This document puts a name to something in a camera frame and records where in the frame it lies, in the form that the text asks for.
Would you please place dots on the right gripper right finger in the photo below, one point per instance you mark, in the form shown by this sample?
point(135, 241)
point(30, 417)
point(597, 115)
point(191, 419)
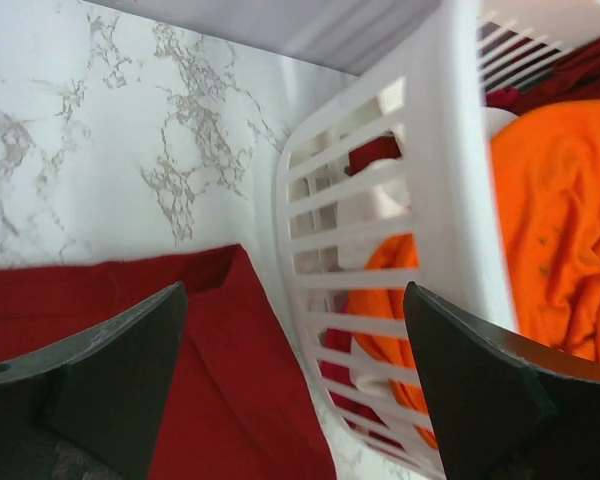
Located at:
point(502, 406)

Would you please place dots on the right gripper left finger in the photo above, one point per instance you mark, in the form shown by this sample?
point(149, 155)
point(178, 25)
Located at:
point(95, 399)

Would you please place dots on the dark red t shirt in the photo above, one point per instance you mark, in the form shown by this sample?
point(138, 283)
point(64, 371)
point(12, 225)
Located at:
point(238, 405)

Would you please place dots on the orange t shirt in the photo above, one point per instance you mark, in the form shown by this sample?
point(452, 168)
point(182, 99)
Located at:
point(546, 169)

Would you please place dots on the white laundry basket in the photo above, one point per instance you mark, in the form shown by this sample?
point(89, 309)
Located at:
point(391, 182)

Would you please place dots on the dark red shirt in basket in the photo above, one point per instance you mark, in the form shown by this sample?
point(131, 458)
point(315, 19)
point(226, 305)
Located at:
point(574, 77)

